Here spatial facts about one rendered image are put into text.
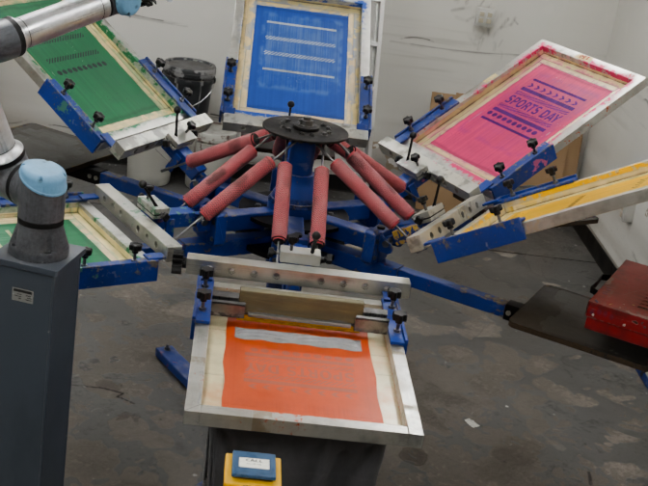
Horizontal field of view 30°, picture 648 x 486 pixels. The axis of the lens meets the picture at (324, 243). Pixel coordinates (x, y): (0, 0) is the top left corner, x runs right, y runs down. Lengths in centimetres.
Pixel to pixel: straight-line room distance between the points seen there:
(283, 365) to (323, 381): 12
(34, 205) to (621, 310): 172
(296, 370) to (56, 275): 68
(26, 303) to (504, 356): 316
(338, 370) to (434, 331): 269
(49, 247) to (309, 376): 75
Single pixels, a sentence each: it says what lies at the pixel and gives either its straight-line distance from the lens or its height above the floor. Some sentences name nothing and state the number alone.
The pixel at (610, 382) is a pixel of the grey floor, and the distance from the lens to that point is 585.
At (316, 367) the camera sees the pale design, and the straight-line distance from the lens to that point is 328.
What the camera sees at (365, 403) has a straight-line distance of 315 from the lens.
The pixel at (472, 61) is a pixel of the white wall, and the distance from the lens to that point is 757.
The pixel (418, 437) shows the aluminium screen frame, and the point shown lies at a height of 98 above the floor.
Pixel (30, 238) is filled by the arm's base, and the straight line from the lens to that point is 312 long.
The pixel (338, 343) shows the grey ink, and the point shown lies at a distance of 343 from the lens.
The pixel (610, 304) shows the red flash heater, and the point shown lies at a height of 110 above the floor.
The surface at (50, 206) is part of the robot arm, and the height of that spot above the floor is 135.
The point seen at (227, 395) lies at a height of 95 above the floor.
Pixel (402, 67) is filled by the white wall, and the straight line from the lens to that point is 752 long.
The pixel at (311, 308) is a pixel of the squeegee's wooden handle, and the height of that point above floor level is 103.
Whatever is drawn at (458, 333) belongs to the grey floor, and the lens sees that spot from 598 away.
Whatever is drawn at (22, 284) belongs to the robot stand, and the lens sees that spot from 315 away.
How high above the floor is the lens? 244
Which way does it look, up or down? 21 degrees down
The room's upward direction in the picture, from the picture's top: 9 degrees clockwise
